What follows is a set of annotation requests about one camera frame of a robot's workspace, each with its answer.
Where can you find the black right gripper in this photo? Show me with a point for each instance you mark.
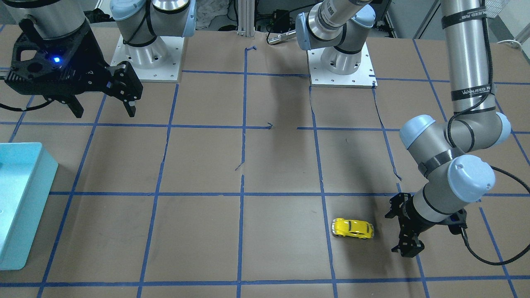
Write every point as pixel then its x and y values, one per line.
pixel 92 53

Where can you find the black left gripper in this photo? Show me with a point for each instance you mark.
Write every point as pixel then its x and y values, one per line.
pixel 410 220

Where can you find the yellow toy beetle car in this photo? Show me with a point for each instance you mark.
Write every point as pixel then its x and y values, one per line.
pixel 352 227

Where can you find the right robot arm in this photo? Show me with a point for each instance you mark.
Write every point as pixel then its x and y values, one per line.
pixel 139 22

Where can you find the light blue plastic bin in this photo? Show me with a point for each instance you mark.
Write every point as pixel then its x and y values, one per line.
pixel 27 172

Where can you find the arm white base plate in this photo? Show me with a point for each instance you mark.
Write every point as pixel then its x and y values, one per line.
pixel 159 62
pixel 331 68

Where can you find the aluminium frame post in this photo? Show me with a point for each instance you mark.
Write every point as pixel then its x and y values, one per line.
pixel 246 18

